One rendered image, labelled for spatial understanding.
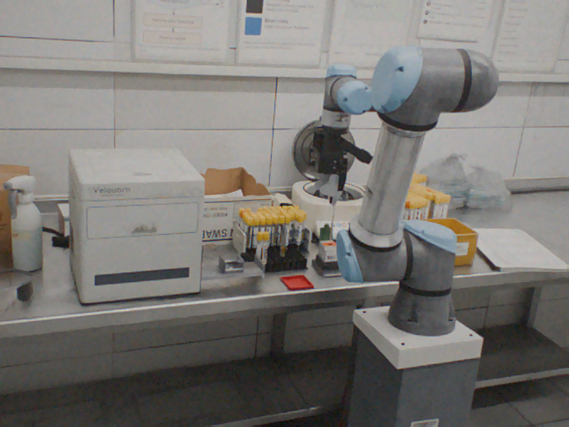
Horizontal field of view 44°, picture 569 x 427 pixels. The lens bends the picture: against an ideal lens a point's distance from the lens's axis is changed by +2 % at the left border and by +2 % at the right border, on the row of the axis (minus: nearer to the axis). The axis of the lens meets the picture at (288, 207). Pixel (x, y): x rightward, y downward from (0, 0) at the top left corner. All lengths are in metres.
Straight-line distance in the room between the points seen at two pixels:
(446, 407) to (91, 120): 1.30
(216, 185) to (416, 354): 1.01
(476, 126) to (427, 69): 1.51
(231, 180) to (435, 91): 1.14
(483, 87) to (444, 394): 0.70
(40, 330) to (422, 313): 0.84
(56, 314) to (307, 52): 1.19
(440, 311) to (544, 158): 1.53
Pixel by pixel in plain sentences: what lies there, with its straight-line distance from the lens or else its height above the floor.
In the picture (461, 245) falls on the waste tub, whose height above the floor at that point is 0.94.
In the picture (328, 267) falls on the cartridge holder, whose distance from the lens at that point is 1.90.
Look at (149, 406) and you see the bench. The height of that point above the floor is 0.27.
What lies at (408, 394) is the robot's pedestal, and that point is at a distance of 1.59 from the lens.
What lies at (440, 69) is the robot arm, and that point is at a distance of 1.27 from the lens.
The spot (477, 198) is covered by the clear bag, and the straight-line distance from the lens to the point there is 2.63.
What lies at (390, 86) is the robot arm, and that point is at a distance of 1.25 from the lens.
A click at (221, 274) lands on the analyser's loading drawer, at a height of 0.92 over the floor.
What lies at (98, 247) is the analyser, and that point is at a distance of 1.64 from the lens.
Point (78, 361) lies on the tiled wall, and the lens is 2.52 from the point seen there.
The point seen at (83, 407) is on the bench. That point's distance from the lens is 2.42.
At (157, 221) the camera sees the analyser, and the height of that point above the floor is 1.07.
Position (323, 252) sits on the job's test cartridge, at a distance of 1.89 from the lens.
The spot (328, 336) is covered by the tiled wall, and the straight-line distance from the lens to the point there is 2.77.
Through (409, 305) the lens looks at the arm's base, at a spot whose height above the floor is 0.97.
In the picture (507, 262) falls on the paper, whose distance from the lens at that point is 2.15.
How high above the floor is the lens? 1.65
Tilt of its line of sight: 19 degrees down
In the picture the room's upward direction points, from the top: 5 degrees clockwise
